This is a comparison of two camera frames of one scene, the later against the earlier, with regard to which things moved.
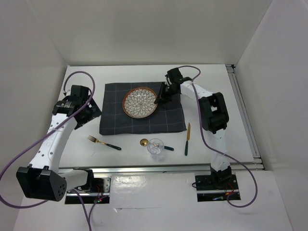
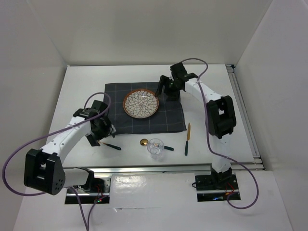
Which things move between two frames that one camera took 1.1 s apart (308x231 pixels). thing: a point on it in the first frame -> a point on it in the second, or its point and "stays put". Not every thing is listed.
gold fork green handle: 96,140 stays put
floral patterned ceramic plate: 139,102 stays put
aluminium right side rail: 246,117 stays put
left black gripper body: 90,113 -> 103,131
